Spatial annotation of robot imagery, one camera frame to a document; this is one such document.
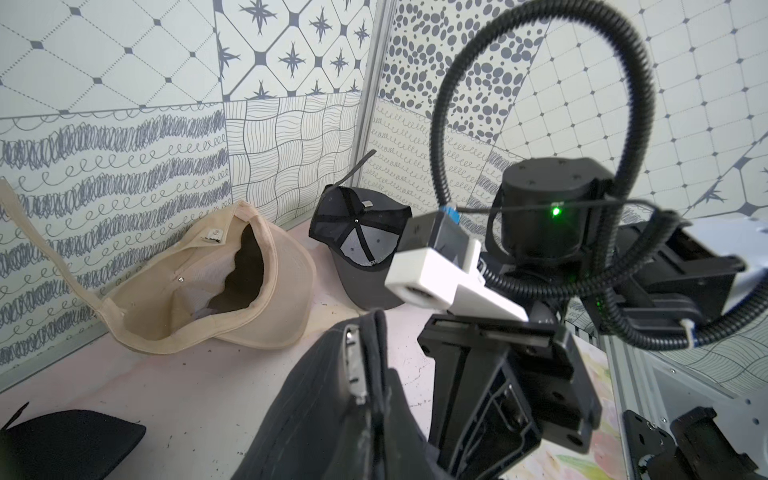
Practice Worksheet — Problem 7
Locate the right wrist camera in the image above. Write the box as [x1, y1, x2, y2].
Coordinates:
[385, 211, 528, 322]

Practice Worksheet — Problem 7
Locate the dark grey baseball cap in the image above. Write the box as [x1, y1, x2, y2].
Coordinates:
[309, 181, 412, 311]

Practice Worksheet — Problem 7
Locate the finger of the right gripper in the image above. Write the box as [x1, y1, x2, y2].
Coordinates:
[440, 353, 542, 479]
[428, 347, 480, 462]

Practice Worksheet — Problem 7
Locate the aluminium front rail frame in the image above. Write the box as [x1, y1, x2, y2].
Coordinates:
[601, 336, 767, 476]

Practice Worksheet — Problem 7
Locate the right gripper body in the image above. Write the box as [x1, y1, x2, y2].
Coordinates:
[418, 314, 602, 453]

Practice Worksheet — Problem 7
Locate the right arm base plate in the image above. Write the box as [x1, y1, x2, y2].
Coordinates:
[622, 406, 763, 480]

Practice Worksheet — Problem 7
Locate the beige baseball cap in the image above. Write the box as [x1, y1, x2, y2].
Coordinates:
[1, 182, 316, 355]

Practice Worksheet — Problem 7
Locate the black cap with white logo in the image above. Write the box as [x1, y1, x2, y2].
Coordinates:
[1, 405, 147, 479]

